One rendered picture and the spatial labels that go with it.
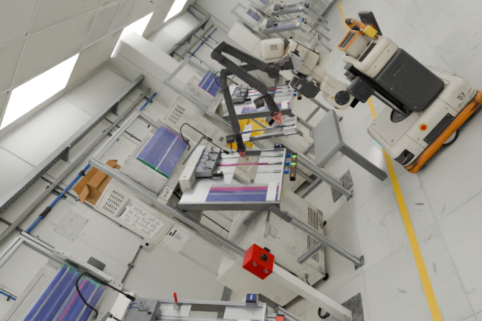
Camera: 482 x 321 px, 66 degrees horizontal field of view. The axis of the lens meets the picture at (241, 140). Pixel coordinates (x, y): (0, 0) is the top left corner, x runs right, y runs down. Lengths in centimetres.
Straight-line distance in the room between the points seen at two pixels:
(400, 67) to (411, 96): 20
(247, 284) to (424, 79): 196
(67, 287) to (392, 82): 216
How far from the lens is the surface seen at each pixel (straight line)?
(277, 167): 284
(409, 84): 260
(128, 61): 617
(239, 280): 308
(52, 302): 203
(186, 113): 394
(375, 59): 249
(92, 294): 209
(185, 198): 270
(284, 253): 279
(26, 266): 382
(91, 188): 291
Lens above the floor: 155
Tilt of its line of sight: 9 degrees down
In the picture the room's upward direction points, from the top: 56 degrees counter-clockwise
